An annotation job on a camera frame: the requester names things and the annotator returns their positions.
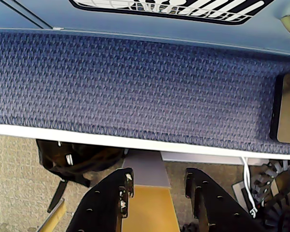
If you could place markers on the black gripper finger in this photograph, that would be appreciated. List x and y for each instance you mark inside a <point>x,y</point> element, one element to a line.
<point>215,212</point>
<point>99,207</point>

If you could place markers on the black bag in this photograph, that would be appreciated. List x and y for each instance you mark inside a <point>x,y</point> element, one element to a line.
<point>87,162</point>

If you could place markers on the yellow flat board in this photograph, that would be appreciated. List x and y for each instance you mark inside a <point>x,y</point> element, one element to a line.
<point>149,210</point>

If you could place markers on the black gear-shaped object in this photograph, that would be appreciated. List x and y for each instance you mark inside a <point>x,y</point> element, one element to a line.
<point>280,188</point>

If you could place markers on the light blue toy kitchen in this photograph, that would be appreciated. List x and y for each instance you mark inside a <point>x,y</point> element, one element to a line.
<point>62,17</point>

